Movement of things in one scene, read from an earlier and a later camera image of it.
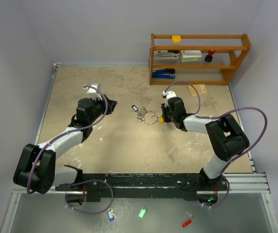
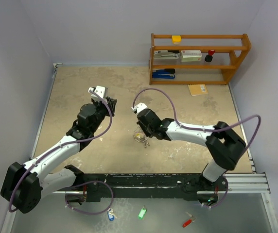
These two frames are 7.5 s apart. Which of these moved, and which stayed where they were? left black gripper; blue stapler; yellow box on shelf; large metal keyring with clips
Moved: large metal keyring with clips
Stayed: yellow box on shelf; left black gripper; blue stapler
